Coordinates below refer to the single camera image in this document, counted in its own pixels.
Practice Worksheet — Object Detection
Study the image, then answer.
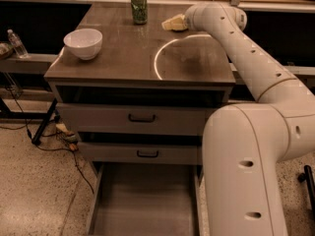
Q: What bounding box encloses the black floor cable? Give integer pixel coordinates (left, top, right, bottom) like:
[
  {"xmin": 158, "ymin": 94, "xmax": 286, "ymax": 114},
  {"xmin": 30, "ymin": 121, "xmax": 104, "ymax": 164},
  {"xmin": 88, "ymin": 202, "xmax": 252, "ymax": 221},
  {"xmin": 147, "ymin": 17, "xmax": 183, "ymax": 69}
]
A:
[{"xmin": 0, "ymin": 82, "xmax": 95, "ymax": 195}]

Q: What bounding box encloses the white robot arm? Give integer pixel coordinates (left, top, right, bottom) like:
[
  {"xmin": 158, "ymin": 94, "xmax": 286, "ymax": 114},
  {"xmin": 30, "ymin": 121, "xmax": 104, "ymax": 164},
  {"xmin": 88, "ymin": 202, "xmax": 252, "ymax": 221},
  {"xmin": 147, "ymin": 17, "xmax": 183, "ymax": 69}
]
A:
[{"xmin": 185, "ymin": 2, "xmax": 315, "ymax": 236}]

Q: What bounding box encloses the black metal stand leg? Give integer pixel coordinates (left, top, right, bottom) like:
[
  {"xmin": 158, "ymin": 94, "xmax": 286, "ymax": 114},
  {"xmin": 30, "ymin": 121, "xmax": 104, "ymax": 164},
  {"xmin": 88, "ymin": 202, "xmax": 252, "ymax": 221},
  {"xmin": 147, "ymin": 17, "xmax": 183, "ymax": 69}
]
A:
[{"xmin": 31, "ymin": 99, "xmax": 57, "ymax": 146}]

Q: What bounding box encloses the top grey drawer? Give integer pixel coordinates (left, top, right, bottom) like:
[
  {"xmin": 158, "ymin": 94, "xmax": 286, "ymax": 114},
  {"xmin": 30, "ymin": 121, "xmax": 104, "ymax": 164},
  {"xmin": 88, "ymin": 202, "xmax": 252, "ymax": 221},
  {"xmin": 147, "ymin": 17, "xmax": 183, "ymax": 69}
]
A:
[{"xmin": 57, "ymin": 103, "xmax": 214, "ymax": 136}]

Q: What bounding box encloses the bottom open grey drawer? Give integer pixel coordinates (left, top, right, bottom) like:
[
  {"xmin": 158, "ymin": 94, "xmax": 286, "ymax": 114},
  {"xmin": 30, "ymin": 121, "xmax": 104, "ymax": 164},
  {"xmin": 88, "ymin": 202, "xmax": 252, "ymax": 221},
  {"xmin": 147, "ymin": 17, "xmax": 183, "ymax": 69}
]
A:
[{"xmin": 86, "ymin": 163, "xmax": 204, "ymax": 236}]

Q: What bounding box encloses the clear plastic water bottle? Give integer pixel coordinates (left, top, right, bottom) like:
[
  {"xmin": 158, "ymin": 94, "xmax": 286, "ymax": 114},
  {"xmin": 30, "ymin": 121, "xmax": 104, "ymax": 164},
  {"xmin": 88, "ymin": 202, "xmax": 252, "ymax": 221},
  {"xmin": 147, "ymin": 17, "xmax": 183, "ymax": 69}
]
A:
[{"xmin": 7, "ymin": 29, "xmax": 29, "ymax": 58}]

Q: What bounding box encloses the middle grey drawer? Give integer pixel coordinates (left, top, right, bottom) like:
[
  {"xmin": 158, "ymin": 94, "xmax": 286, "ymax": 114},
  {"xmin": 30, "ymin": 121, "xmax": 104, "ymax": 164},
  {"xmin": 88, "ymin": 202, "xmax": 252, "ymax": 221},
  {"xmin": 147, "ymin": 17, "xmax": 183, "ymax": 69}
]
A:
[{"xmin": 79, "ymin": 142, "xmax": 202, "ymax": 165}]

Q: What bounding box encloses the black chair base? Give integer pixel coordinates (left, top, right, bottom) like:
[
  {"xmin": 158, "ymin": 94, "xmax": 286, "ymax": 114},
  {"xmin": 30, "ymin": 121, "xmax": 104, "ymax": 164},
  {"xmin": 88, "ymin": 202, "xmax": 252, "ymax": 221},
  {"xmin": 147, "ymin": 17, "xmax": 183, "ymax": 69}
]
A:
[{"xmin": 297, "ymin": 165, "xmax": 315, "ymax": 219}]

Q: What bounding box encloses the small dish on ledge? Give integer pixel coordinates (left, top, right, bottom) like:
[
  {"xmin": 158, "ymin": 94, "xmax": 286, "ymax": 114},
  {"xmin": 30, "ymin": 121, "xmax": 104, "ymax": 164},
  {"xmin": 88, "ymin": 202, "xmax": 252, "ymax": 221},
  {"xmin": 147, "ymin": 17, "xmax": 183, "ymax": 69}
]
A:
[{"xmin": 0, "ymin": 42, "xmax": 14, "ymax": 60}]

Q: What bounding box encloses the white bowl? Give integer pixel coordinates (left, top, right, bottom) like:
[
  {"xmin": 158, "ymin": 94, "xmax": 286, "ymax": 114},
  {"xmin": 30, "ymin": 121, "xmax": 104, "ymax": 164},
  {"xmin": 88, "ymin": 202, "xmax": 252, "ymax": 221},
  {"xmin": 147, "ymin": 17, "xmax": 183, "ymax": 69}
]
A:
[{"xmin": 63, "ymin": 29, "xmax": 102, "ymax": 60}]

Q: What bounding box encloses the yellow sponge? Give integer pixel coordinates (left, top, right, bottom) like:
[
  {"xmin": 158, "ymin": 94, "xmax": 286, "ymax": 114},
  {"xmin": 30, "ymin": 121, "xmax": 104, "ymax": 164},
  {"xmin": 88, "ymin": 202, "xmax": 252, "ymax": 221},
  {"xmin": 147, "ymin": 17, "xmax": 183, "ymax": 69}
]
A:
[{"xmin": 161, "ymin": 14, "xmax": 187, "ymax": 31}]

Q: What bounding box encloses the green soda can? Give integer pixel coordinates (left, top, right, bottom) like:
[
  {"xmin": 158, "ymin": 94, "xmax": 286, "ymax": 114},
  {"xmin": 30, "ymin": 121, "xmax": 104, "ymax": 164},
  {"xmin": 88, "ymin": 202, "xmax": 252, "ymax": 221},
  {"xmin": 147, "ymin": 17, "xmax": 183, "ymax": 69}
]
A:
[{"xmin": 131, "ymin": 0, "xmax": 148, "ymax": 25}]

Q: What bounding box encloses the grey drawer cabinet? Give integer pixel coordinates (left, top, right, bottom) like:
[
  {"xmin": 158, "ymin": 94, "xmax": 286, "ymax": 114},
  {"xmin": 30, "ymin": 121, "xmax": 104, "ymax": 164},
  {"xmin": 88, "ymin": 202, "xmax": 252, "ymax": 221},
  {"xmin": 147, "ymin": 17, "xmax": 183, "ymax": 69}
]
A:
[{"xmin": 43, "ymin": 3, "xmax": 236, "ymax": 182}]

